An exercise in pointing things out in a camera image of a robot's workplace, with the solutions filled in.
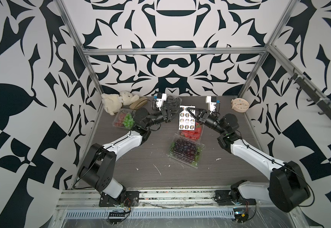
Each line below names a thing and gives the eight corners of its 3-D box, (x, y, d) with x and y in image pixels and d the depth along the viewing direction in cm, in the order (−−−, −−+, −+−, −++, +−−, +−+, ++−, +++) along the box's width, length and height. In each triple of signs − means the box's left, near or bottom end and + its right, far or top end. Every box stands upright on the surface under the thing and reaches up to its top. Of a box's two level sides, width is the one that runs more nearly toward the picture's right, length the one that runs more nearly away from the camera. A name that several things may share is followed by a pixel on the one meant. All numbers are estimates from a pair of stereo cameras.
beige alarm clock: (233, 112, 113) (235, 110, 110) (229, 100, 121) (230, 97, 119) (250, 112, 113) (252, 110, 110) (244, 100, 121) (246, 97, 119)
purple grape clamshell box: (166, 157, 90) (166, 153, 84) (174, 138, 98) (175, 133, 92) (197, 170, 85) (199, 166, 79) (203, 149, 93) (205, 144, 88)
